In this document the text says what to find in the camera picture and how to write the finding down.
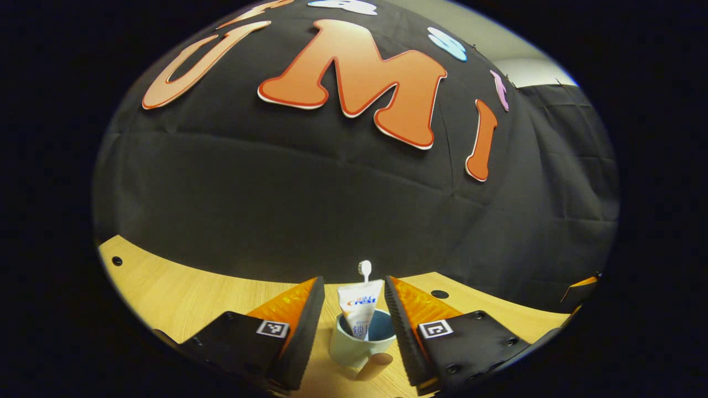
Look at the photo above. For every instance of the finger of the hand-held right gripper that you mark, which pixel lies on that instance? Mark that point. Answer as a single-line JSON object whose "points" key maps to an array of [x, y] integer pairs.
{"points": [[578, 293]]}

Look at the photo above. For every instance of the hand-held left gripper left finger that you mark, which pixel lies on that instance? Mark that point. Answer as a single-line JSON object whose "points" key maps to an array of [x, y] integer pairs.
{"points": [[307, 342]]}

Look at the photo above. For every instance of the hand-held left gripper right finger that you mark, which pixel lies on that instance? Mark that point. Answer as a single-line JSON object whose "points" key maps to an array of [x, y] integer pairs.
{"points": [[404, 342]]}

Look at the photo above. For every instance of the white toothpaste tube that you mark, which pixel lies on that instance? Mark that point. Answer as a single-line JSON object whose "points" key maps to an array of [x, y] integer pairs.
{"points": [[359, 304]]}

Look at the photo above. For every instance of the white toothbrush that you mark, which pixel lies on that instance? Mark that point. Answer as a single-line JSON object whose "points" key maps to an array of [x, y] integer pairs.
{"points": [[365, 267]]}

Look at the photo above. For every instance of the wooden desktop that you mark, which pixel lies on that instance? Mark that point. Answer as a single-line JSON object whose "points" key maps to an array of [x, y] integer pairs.
{"points": [[182, 287]]}

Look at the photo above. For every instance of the black backdrop cloth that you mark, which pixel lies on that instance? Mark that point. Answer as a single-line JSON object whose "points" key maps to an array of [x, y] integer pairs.
{"points": [[276, 210]]}

